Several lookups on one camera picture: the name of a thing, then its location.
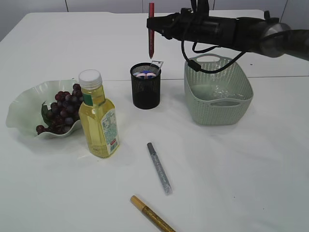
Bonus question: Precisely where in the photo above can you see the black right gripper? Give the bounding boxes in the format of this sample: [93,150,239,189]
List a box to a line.
[146,8,238,47]

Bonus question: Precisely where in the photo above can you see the red glitter pen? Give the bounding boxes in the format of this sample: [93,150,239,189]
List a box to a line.
[148,2,155,59]

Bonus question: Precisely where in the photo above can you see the clear plastic ruler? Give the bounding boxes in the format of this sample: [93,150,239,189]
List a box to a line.
[149,60,164,76]

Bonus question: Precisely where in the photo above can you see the blue safety scissors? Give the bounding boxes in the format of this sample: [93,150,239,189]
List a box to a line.
[133,70,156,79]

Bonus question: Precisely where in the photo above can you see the pink safety scissors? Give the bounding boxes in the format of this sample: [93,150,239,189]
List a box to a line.
[135,72,156,79]

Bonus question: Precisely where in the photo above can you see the clear plastic sheet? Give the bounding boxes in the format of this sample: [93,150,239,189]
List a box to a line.
[210,74,244,100]

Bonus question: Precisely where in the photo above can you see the yellow oil bottle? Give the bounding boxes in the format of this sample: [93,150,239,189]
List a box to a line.
[79,70,120,158]

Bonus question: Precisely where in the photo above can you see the purple artificial grape bunch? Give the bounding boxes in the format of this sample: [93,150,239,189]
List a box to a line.
[36,83,84,135]

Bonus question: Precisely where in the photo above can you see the silver glitter pen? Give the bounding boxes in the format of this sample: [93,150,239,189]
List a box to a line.
[147,143,172,195]

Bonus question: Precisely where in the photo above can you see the gold glitter pen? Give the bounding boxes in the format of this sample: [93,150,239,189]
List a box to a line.
[130,195,176,232]

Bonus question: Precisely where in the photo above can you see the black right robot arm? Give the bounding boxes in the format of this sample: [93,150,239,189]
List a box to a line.
[147,8,309,60]

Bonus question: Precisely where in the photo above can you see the black mesh pen holder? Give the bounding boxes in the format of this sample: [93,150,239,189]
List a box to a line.
[130,62,161,110]

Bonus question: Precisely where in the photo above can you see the green plastic woven basket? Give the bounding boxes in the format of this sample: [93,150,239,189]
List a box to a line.
[184,62,253,126]

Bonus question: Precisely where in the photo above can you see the green wavy plastic plate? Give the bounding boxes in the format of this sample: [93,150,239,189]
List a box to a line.
[6,79,82,139]

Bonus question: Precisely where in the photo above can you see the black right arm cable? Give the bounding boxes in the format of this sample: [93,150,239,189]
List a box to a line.
[181,29,293,73]

